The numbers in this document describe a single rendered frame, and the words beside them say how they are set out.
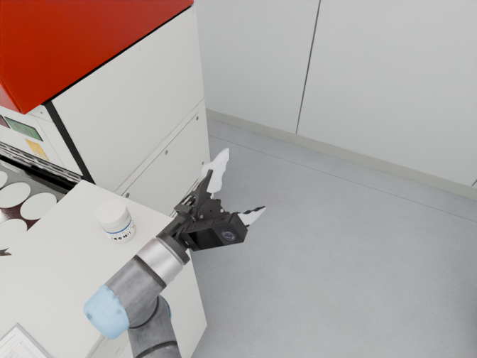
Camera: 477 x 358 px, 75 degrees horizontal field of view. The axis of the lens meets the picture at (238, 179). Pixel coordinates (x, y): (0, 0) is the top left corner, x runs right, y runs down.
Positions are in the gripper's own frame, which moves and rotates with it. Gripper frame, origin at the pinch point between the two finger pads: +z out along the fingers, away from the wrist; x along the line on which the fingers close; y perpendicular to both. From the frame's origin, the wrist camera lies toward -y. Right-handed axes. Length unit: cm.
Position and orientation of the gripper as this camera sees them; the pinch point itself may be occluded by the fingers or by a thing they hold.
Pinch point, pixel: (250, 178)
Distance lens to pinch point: 60.9
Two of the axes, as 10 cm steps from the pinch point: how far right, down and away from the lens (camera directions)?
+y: -5.8, -0.6, 8.1
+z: 6.5, -6.4, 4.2
